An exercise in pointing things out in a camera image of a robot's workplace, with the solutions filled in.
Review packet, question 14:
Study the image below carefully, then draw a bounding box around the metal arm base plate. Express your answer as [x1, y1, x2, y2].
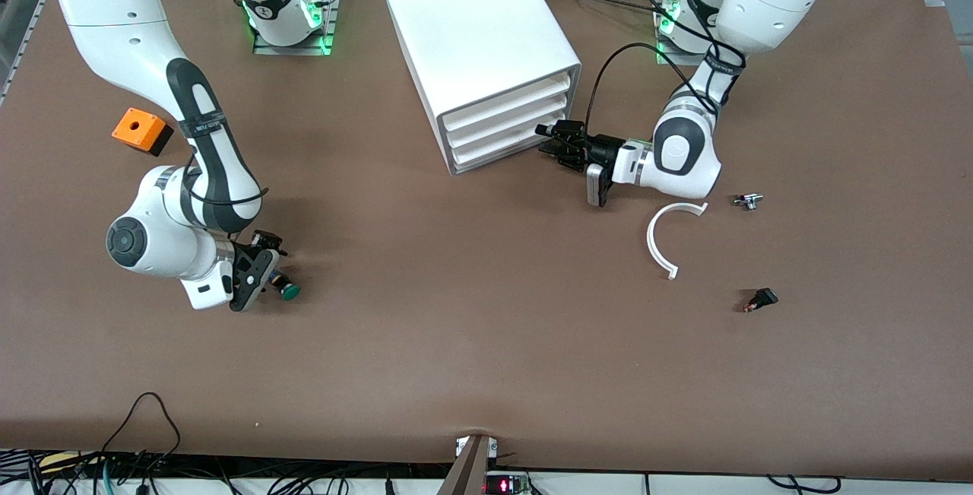
[252, 0, 343, 56]
[652, 0, 715, 68]

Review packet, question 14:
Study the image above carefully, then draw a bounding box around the white semicircular plastic bracket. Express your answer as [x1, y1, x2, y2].
[646, 202, 709, 281]

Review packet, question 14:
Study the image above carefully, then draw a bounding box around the black looped cable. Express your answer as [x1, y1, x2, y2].
[99, 392, 183, 477]

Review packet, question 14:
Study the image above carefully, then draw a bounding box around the white plastic drawer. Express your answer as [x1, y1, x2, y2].
[441, 74, 572, 133]
[445, 95, 569, 152]
[450, 116, 567, 173]

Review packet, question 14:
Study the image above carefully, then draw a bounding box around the brown wedge bar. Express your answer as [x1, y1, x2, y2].
[437, 434, 493, 495]

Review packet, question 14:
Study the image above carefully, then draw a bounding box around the green round push button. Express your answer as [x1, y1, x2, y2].
[268, 270, 302, 302]

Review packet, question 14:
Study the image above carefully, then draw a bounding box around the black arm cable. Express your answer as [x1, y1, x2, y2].
[585, 0, 746, 138]
[182, 153, 269, 207]

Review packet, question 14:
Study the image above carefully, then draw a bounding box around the white drawer cabinet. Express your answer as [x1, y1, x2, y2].
[378, 0, 582, 176]

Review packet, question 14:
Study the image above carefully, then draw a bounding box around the device with red display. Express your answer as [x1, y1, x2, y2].
[484, 471, 533, 495]

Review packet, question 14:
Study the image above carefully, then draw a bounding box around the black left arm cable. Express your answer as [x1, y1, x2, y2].
[585, 0, 746, 138]

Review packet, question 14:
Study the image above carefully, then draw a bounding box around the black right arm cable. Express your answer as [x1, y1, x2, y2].
[182, 153, 269, 207]

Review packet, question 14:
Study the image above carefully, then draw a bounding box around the orange box with hole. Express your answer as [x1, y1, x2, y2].
[112, 107, 175, 157]

